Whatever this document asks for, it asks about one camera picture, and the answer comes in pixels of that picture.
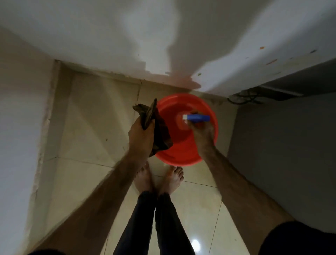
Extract person's right hand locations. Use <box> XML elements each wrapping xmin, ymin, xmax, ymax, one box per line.
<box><xmin>184</xmin><ymin>113</ymin><xmax>216</xmax><ymax>155</ymax></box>

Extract person's left hand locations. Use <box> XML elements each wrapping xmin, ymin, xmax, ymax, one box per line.
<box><xmin>128</xmin><ymin>116</ymin><xmax>156</xmax><ymax>160</ymax></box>

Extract blue and white bottle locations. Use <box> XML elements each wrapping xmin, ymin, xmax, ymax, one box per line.
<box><xmin>182</xmin><ymin>114</ymin><xmax>211</xmax><ymax>123</ymax></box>

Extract dark brown cloth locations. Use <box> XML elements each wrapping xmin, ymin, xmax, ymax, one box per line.
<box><xmin>132</xmin><ymin>98</ymin><xmax>174</xmax><ymax>157</ymax></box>

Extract person's left forearm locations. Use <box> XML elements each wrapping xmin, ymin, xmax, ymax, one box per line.
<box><xmin>31</xmin><ymin>151</ymin><xmax>149</xmax><ymax>255</ymax></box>

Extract person's right forearm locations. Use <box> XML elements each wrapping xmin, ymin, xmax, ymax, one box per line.
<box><xmin>198</xmin><ymin>146</ymin><xmax>296</xmax><ymax>255</ymax></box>

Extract red plastic basin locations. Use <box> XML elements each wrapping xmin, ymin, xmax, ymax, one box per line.
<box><xmin>154</xmin><ymin>93</ymin><xmax>219</xmax><ymax>167</ymax></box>

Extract person's left foot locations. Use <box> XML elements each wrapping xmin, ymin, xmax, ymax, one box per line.
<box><xmin>134</xmin><ymin>161</ymin><xmax>155</xmax><ymax>193</ymax></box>

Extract person's foot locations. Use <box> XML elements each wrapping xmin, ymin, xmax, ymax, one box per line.
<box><xmin>159</xmin><ymin>166</ymin><xmax>184</xmax><ymax>196</ymax></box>
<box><xmin>134</xmin><ymin>161</ymin><xmax>155</xmax><ymax>193</ymax></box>

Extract person's right foot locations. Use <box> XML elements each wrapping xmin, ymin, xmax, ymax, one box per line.
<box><xmin>159</xmin><ymin>166</ymin><xmax>184</xmax><ymax>196</ymax></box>

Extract person's black trousers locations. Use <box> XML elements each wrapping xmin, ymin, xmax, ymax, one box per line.
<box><xmin>113</xmin><ymin>191</ymin><xmax>196</xmax><ymax>255</ymax></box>

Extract black cables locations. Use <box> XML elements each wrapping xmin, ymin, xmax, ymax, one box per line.
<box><xmin>227</xmin><ymin>89</ymin><xmax>263</xmax><ymax>105</ymax></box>

